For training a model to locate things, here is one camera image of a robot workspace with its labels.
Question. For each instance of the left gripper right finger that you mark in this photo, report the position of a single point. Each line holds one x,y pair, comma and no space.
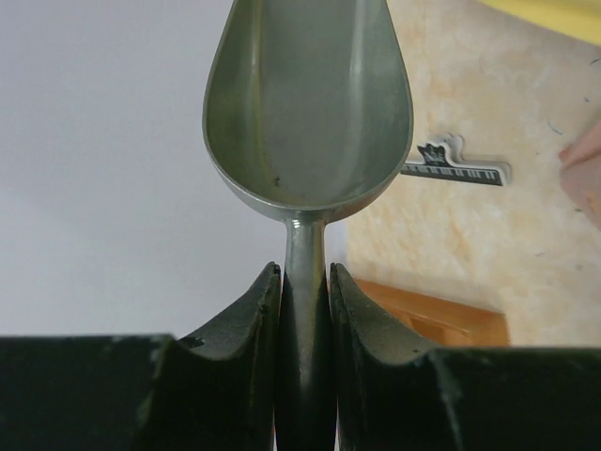
397,390

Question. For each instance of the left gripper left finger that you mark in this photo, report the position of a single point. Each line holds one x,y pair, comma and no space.
209,390

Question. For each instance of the black bag sealing clip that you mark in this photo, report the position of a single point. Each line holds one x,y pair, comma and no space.
441,158

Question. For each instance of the pink cat litter bag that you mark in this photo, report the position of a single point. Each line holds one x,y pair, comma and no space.
580,173

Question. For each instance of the silver metal scoop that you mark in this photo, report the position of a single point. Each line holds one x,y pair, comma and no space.
308,118

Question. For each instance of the yellow litter box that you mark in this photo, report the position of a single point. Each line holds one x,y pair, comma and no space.
578,19

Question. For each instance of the wooden compartment tray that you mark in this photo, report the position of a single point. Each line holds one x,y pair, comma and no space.
444,322

